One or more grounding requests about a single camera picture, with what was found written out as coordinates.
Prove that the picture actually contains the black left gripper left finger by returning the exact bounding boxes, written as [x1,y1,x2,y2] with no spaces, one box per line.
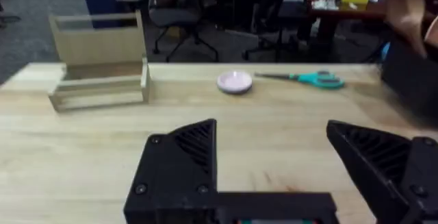
[123,118,218,224]

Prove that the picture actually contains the small pink round dish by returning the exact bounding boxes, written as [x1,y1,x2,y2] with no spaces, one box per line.
[216,71,253,95]

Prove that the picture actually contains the teal handled scissors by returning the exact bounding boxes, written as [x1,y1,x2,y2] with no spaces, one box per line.
[253,70,346,90]

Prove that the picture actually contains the black office chair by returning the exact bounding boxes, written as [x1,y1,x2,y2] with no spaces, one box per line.
[147,0,220,63]

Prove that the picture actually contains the dark red table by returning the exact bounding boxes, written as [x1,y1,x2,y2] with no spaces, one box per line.
[307,1,394,60]

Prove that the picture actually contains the pale wooden box rack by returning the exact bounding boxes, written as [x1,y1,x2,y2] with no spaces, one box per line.
[47,10,151,112]

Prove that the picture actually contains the person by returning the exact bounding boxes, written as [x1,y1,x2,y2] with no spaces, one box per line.
[385,0,438,59]

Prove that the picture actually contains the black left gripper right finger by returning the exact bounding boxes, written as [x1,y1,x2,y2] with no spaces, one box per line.
[325,119,438,224]

